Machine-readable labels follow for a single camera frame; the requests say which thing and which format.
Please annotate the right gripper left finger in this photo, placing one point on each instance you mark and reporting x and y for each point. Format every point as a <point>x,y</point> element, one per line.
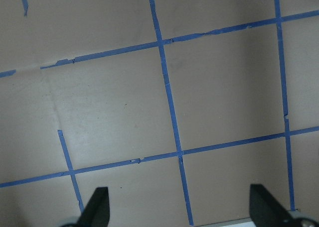
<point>97,211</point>

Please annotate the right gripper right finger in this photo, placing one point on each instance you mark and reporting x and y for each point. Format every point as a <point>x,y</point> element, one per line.
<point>266,211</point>

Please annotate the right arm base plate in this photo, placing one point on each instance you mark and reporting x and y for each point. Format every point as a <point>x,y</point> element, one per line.
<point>248,223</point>

